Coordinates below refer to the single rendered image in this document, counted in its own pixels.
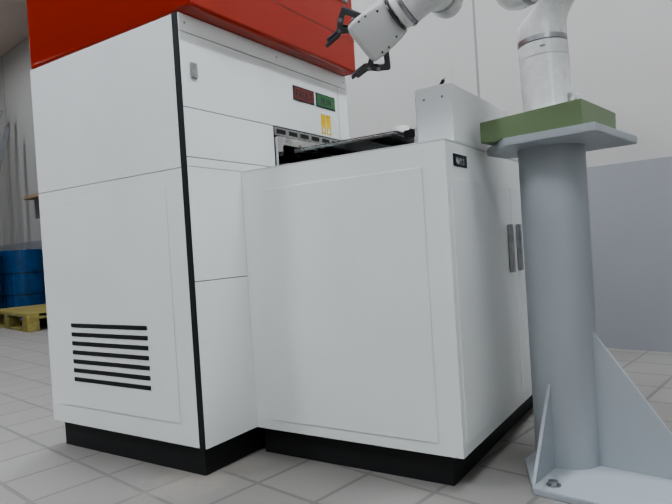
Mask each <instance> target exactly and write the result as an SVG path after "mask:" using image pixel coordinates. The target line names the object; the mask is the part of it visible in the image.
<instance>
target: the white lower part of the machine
mask: <svg viewBox="0 0 672 504"><path fill-rule="evenodd" d="M39 209H40V223H41V238H42V252H43V267H44V281H45V296H46V310H47V325H48V340H49V354H50V369H51V383H52V398H53V412H54V420H57V421H63V422H65V429H66V444H70V445H74V446H79V447H83V448H87V449H92V450H96V451H100V452H105V453H109V454H113V455H118V456H122V457H126V458H130V459H135V460H139V461H143V462H148V463H152V464H156V465H161V466H165V467H169V468H174V469H178V470H182V471H187V472H191V473H195V474H199V475H204V476H207V475H209V474H211V473H213V472H215V471H217V470H219V469H221V468H223V467H225V466H227V465H229V464H231V463H233V462H235V461H237V460H239V459H241V458H243V457H245V456H247V455H249V454H251V453H253V452H255V451H257V450H259V449H261V448H263V447H265V432H264V428H260V427H258V426H257V411H256V395H255V380H254V365H253V349H252V334H251V319H250V303H249V288H248V272H247V257H246V242H245V226H244V211H243V195H242V180H241V172H238V171H228V170H219V169H210V168H200V167H191V166H185V167H181V168H177V169H172V170H166V171H161V172H155V173H150V174H145V175H139V176H134V177H128V178H123V179H117V180H112V181H107V182H101V183H96V184H90V185H85V186H79V187H74V188H69V189H63V190H58V191H52V192H47V193H41V194H39Z"/></svg>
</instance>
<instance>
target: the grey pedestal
mask: <svg viewBox="0 0 672 504"><path fill-rule="evenodd" d="M637 143H638V142H637V136H635V135H632V134H629V133H626V132H623V131H620V130H617V129H615V128H612V127H609V126H606V125H603V124H600V123H597V122H589V123H584V124H578V125H573V126H567V127H562V128H557V129H551V130H546V131H540V132H535V133H529V134H524V135H518V136H513V137H507V138H503V139H502V140H500V141H499V142H497V143H495V144H494V145H492V146H491V147H489V148H488V149H487V156H490V157H497V158H503V159H510V158H518V164H519V181H520V198H521V214H522V231H523V248H524V264H525V281H526V298H527V315H528V331H529V348H530V365H531V381H532V398H533V415H534V431H535V448H536V451H535V452H534V453H532V454H531V455H529V456H528V457H527V458H526V459H525V463H526V467H527V471H528V475H529V479H530V483H531V486H532V490H533V494H534V495H538V496H542V497H546V498H550V499H554V500H558V501H562V502H566V503H570V504H672V433H671V432H670V430H669V429H668V428H667V426H666V425H665V424H664V422H663V421H662V420H661V418H660V417H659V416H658V415H657V413H656V412H655V411H654V409H653V408H652V407H651V405H650V404H649V403H648V402H647V400H646V399H645V398H644V396H643V395H642V394H641V392H640V391H639V390H638V388H637V387H636V386H635V385H634V383H633V382H632V381H631V379H630V378H629V377H628V375H627V374H626V373H625V372H624V370H623V369H622V368H621V366H620V365H619V364H618V362H617V361H616V360H615V358H614V357H613V356H612V355H611V353H610V352H609V351H608V349H607V348H606V347H605V345H604V344H603V343H602V342H601V340H600V339H599V338H598V336H597V335H596V319H595V302H594V285H593V268H592V250H591V233H590V216H589V199H588V182H587V165H586V152H587V151H593V150H600V149H607V148H613V147H620V146H626V145H633V144H637Z"/></svg>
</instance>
